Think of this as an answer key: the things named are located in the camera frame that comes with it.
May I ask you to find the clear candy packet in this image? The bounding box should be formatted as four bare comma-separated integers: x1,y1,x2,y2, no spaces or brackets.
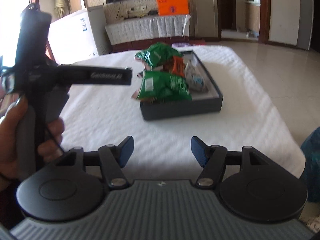
184,61,208,93

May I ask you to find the green snack bag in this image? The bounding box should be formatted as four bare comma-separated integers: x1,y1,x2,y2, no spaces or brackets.
135,42,182,70
132,70,192,103

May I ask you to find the orange-red snack packet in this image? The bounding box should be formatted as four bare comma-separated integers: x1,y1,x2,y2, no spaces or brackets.
163,56,185,77

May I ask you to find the person's left hand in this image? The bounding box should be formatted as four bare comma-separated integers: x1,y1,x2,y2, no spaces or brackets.
0,96,66,183

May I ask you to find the white quilted bed cover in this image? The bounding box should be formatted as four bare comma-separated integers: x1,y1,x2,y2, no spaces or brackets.
61,46,305,180

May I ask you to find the white chest freezer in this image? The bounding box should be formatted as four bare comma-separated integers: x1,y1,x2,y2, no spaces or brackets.
48,6,112,64

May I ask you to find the TV cabinet with lace cloth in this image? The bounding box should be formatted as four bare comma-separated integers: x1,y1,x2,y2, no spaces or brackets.
105,14,190,53

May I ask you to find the purple detergent bottle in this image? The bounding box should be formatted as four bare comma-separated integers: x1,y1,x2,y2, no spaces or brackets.
171,42,191,48

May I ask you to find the orange gift box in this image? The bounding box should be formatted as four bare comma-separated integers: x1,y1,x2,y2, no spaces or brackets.
156,0,189,16

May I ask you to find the grey refrigerator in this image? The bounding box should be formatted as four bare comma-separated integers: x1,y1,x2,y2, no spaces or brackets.
297,0,314,51

